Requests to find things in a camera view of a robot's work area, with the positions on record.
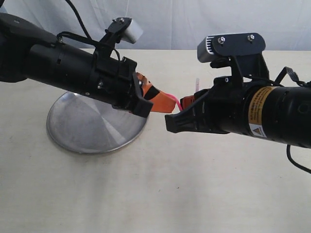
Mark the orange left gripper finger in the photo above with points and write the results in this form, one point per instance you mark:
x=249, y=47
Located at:
x=162, y=102

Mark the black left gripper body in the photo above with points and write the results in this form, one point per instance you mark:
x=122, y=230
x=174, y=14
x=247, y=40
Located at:
x=116, y=83

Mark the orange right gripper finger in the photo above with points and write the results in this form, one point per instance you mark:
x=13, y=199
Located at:
x=188, y=100

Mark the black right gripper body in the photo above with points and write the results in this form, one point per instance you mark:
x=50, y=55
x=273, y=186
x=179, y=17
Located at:
x=226, y=106

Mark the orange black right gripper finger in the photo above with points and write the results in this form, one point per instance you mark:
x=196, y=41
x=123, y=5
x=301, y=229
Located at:
x=192, y=119

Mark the pink plastic straw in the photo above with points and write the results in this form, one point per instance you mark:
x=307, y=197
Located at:
x=177, y=101

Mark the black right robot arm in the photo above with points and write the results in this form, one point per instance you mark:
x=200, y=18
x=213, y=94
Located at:
x=255, y=109

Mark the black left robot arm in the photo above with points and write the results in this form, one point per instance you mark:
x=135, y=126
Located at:
x=79, y=64

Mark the round stainless steel plate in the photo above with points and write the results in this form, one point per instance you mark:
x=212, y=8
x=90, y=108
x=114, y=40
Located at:
x=87, y=126

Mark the white backdrop curtain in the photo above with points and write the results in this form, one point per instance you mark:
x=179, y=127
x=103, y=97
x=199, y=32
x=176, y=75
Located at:
x=175, y=24

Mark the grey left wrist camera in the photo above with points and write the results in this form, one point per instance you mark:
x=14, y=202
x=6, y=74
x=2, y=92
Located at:
x=126, y=28

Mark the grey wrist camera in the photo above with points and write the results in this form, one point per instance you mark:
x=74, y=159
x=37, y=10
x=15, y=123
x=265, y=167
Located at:
x=225, y=45
x=126, y=28

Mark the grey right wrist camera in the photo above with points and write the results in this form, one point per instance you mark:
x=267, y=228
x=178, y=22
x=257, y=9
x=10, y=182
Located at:
x=225, y=45

